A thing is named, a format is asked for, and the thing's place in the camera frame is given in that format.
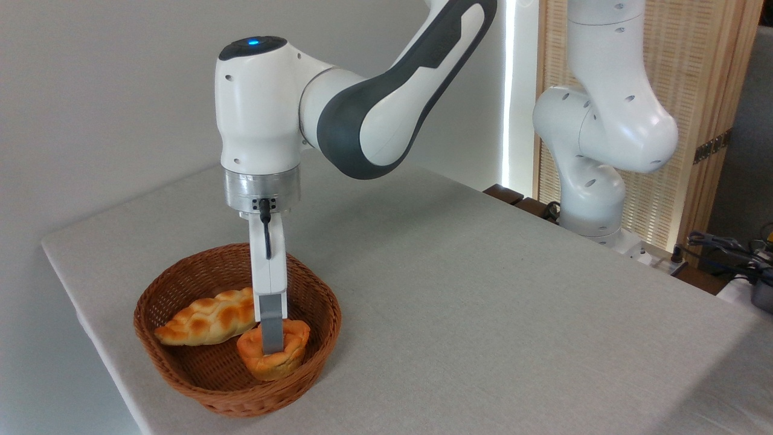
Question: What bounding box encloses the dark brown wooden block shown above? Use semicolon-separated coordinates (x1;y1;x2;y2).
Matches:
483;184;525;205
513;196;560;225

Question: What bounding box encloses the round orange bread bun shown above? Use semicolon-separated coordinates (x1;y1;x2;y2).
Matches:
236;319;311;381

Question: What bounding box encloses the wooden folding screen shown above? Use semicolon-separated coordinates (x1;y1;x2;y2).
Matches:
534;0;765;254

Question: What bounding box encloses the brown wicker basket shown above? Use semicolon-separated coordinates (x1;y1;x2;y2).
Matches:
133;243;342;418

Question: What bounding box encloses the long braided bread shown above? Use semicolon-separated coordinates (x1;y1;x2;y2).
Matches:
154;287;257;346

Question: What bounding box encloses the bundle of dark cables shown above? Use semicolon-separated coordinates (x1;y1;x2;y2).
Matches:
687;225;773;274

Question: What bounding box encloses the white power strip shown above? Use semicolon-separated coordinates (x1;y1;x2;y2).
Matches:
639;243;689;276

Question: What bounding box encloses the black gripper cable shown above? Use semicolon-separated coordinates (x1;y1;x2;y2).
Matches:
258;198;274;261

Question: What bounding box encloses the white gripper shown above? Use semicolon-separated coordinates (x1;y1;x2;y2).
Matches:
248;211;289;355

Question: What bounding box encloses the dark metal screen hinge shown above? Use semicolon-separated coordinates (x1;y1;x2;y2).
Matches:
693;128;733;165

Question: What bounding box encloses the grey tablecloth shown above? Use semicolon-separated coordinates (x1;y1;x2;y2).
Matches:
41;148;773;435

